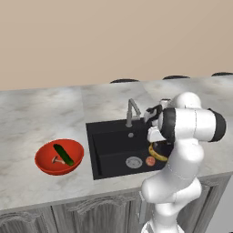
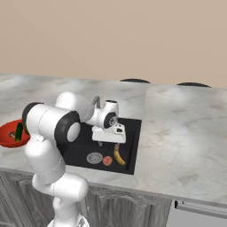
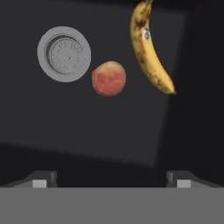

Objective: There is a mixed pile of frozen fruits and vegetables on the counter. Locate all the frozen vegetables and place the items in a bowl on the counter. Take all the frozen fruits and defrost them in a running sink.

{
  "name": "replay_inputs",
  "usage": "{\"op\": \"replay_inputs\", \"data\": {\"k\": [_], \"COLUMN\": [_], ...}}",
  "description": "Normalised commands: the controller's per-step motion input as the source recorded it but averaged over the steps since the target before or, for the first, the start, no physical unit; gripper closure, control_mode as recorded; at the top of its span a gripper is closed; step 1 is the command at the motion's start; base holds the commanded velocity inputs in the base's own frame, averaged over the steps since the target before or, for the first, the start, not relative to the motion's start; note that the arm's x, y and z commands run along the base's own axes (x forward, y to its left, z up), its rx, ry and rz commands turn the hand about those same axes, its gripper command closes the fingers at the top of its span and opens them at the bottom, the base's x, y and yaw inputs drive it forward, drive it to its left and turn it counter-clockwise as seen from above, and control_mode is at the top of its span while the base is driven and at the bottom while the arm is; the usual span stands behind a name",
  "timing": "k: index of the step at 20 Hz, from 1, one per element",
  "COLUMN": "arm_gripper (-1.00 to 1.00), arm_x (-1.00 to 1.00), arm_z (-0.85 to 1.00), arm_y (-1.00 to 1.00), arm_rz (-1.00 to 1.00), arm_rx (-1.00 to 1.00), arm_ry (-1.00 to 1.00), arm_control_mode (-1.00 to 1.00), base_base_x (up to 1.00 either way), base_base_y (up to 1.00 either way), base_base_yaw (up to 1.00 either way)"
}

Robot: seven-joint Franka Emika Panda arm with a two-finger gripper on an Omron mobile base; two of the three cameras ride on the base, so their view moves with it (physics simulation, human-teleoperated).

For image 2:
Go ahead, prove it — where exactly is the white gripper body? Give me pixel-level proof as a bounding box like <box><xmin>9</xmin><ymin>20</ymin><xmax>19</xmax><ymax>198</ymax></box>
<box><xmin>91</xmin><ymin>125</ymin><xmax>128</xmax><ymax>145</ymax></box>

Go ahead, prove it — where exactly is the grey sink drain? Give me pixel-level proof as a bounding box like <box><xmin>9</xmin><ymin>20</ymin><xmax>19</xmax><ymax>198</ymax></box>
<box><xmin>86</xmin><ymin>152</ymin><xmax>104</xmax><ymax>165</ymax></box>

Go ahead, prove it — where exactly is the black sink basin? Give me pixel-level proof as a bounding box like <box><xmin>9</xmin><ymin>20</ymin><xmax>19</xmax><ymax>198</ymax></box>
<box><xmin>57</xmin><ymin>116</ymin><xmax>143</xmax><ymax>176</ymax></box>

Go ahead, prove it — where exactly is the grey sink tap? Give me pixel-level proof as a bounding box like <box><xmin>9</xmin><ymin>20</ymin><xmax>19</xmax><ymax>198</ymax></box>
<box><xmin>92</xmin><ymin>95</ymin><xmax>102</xmax><ymax>111</ymax></box>

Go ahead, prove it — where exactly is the red bowl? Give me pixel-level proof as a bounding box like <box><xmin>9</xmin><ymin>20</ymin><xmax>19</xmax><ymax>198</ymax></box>
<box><xmin>0</xmin><ymin>118</ymin><xmax>32</xmax><ymax>149</ymax></box>

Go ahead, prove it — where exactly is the red round fruit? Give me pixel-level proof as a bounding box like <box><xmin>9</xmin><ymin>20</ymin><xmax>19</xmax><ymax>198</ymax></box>
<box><xmin>102</xmin><ymin>155</ymin><xmax>114</xmax><ymax>167</ymax></box>

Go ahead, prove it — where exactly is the yellow banana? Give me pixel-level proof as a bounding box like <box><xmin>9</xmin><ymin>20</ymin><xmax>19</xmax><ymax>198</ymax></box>
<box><xmin>113</xmin><ymin>143</ymin><xmax>128</xmax><ymax>167</ymax></box>

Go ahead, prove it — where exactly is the dark round stool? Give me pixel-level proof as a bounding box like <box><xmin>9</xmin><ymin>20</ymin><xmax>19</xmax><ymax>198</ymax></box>
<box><xmin>119</xmin><ymin>77</ymin><xmax>152</xmax><ymax>84</ymax></box>
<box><xmin>176</xmin><ymin>82</ymin><xmax>213</xmax><ymax>89</ymax></box>

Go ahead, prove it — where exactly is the grey wooden cupboard door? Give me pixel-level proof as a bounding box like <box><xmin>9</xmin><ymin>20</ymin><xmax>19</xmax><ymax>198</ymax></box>
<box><xmin>84</xmin><ymin>185</ymin><xmax>173</xmax><ymax>227</ymax></box>
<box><xmin>0</xmin><ymin>169</ymin><xmax>58</xmax><ymax>227</ymax></box>

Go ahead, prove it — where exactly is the green cucumber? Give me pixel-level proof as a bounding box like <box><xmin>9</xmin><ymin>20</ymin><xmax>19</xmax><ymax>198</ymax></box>
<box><xmin>14</xmin><ymin>121</ymin><xmax>24</xmax><ymax>143</ymax></box>

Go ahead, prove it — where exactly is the white dishwasher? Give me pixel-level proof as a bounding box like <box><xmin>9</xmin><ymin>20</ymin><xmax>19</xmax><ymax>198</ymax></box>
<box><xmin>169</xmin><ymin>199</ymin><xmax>227</xmax><ymax>227</ymax></box>

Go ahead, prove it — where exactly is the silver dishwasher handle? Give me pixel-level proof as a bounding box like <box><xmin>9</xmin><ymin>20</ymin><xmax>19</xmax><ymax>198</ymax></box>
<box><xmin>174</xmin><ymin>200</ymin><xmax>227</xmax><ymax>220</ymax></box>

